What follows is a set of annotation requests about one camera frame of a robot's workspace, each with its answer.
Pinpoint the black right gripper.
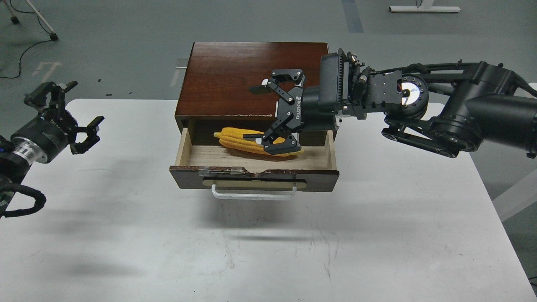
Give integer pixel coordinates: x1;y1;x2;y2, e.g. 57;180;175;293
243;69;336;155

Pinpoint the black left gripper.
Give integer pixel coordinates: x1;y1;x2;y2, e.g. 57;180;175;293
11;81;105;164

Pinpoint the yellow corn cob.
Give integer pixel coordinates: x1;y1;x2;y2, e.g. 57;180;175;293
214;128;305;157

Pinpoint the wooden drawer with white handle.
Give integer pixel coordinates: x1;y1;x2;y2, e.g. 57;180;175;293
169;128;339;193

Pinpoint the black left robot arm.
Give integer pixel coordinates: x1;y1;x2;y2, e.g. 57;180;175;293
0;81;104;217

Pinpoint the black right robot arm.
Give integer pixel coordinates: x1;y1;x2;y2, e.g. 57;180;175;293
244;49;537;159

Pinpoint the dark wooden drawer cabinet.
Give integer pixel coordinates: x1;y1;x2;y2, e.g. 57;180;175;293
175;42;328;131

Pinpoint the white stand leg with casters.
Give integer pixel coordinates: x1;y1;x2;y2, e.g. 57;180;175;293
8;0;59;42

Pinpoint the white table leg base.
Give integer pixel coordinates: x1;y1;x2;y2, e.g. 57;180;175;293
388;0;461;13

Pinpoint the black floor cable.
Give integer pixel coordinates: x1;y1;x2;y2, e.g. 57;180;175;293
0;0;53;80

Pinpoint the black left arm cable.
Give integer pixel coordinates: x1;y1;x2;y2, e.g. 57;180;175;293
0;182;47;219

